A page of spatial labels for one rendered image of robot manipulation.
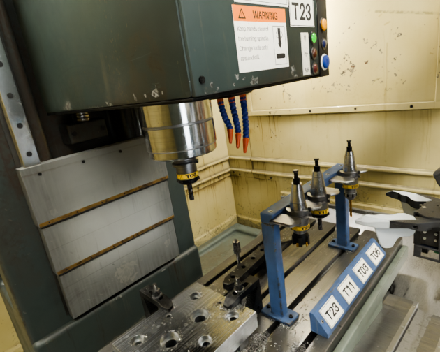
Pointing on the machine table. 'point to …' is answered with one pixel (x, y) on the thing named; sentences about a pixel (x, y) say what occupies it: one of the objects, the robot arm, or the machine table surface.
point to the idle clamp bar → (258, 257)
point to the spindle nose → (178, 130)
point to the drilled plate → (223, 334)
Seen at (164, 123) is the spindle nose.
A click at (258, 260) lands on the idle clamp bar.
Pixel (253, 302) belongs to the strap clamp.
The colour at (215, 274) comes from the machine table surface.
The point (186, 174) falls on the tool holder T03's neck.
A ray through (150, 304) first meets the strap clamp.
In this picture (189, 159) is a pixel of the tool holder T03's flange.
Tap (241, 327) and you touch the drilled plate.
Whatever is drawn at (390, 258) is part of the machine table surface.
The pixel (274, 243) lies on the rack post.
